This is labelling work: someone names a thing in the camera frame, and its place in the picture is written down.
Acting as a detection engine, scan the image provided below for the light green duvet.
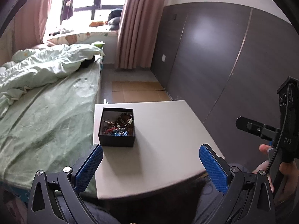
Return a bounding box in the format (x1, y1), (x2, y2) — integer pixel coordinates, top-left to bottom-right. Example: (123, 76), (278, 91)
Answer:
(1, 44), (105, 118)

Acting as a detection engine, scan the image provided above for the dark blue cushion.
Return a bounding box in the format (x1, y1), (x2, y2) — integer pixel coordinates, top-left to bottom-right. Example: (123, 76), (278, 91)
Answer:
(107, 9), (122, 31)

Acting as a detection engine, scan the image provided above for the black garment on bed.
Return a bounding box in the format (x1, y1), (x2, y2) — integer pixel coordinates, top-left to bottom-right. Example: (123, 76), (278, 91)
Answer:
(79, 56), (95, 69)

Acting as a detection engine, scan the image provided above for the pink curtain right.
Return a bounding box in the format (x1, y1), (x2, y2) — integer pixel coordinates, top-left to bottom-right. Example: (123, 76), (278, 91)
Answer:
(115, 0), (164, 69)

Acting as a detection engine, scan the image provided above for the red string bracelet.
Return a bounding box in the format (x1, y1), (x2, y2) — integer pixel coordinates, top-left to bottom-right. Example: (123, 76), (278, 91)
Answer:
(101, 124), (119, 135)

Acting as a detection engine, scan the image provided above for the dark grey wardrobe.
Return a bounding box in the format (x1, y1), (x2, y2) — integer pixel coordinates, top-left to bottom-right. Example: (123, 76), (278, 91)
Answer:
(151, 2), (298, 170)

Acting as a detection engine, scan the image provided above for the green item on bed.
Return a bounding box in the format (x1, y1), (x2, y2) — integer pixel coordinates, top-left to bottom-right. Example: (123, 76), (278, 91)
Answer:
(92, 41), (105, 48)

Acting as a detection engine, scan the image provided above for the blue flower knot bracelet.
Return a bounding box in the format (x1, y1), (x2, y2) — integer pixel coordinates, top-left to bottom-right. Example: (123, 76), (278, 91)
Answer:
(110, 129), (129, 138)

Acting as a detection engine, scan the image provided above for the pink curtain left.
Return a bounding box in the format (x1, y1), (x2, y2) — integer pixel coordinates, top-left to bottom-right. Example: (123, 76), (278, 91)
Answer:
(13, 0), (52, 52)

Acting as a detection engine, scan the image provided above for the flattened cardboard sheet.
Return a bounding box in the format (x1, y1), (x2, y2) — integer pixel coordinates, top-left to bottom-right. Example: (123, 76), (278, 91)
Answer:
(112, 81), (171, 103)

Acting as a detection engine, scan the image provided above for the white wall socket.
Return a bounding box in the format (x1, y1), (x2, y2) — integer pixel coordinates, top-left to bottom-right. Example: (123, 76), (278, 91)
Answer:
(161, 55), (166, 62)

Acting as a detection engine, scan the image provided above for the person's right hand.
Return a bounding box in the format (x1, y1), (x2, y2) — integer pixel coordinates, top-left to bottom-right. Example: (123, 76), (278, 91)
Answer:
(252, 144), (298, 204)

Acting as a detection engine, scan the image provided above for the dark and green bead bracelet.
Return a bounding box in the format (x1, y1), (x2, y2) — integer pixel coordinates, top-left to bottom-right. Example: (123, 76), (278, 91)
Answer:
(116, 113), (134, 131)

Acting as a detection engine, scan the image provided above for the orange plush toy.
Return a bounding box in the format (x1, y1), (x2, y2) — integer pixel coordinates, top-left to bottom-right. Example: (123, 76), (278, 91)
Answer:
(89, 21), (105, 27)

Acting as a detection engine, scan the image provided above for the black jewelry box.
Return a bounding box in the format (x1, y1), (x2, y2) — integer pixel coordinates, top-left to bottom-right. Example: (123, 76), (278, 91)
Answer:
(98, 107), (135, 148)

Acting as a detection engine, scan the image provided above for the bear pattern pillow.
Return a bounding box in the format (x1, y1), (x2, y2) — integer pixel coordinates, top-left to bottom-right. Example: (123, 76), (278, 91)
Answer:
(47, 30), (118, 45)

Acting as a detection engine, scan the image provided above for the pink curtain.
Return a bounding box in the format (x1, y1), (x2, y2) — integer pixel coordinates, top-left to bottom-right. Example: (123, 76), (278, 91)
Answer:
(115, 0), (164, 69)
(13, 0), (52, 52)

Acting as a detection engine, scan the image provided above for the green bed sheet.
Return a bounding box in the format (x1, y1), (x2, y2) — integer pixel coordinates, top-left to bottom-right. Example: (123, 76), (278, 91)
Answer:
(1, 61), (101, 190)

